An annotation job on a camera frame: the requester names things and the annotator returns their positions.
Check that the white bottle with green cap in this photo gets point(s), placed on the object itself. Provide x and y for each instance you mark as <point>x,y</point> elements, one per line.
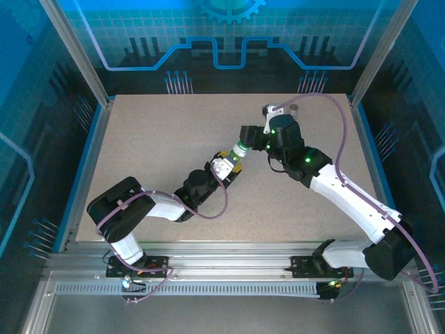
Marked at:
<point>239,151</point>

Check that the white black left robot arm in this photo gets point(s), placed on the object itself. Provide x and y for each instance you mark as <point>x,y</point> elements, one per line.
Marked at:
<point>163,205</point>

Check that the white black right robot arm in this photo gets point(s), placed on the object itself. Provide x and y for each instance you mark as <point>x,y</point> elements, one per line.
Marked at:
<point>347,195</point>

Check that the aluminium front rail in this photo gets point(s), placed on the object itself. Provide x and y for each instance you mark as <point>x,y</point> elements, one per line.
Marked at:
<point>226,257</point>

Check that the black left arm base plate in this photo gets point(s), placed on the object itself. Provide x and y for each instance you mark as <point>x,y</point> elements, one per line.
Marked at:
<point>160,266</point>

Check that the aluminium frame post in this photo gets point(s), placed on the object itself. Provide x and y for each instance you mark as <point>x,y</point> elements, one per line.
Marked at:
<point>382,52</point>
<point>78,52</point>

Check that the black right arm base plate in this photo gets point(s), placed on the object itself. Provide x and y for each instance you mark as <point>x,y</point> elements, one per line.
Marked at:
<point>299,266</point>

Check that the aluminium side rail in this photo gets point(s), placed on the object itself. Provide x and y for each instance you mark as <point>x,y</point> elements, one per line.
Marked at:
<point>89,174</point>

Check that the blue table edge strip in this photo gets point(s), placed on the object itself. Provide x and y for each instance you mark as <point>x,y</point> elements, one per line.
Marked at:
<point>82,174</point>
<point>382,174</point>

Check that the grey metal shelf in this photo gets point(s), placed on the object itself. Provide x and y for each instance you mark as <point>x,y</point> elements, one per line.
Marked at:
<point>226,316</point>

